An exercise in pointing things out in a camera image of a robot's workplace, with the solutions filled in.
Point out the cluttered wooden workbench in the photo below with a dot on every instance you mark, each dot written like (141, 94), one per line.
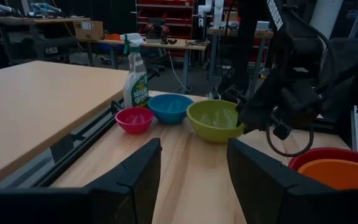
(36, 20)

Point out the orange object on workbench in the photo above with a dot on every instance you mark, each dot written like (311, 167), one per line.
(112, 36)

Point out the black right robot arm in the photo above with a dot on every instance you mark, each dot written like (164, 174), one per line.
(291, 40)

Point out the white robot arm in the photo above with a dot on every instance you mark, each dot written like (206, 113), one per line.
(213, 12)

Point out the black and red device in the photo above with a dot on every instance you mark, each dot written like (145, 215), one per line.
(156, 29)

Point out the red plastic bowl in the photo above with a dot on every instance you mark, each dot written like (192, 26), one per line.
(322, 153)

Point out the blue plastic bowl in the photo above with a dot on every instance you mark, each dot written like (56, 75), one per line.
(169, 109)

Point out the white pillar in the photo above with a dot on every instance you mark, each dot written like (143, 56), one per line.
(325, 18)

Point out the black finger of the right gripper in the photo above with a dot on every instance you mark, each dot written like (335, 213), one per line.
(242, 118)
(233, 93)

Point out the pink plastic bowl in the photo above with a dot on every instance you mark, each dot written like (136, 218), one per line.
(134, 123)

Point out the green plastic bowl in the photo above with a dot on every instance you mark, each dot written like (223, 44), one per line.
(213, 124)

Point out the brown cardboard box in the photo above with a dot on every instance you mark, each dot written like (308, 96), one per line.
(89, 30)

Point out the clear cleaner spray bottle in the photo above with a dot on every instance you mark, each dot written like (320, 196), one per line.
(135, 87)

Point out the black table frame rail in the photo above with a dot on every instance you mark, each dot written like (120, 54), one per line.
(82, 137)

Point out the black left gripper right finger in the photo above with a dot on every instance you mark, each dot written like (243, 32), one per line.
(259, 186)

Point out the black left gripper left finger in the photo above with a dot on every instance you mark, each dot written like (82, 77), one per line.
(129, 186)

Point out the small wooden stand table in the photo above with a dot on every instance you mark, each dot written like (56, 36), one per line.
(228, 32)

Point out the red storage shelf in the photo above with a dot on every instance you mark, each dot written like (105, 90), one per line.
(166, 15)

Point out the long wooden workbench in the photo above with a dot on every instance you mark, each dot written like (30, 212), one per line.
(154, 45)

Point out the orange plastic bowl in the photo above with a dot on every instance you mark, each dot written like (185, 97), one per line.
(340, 175)

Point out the tan neighbouring table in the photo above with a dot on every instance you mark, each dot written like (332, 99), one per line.
(42, 102)

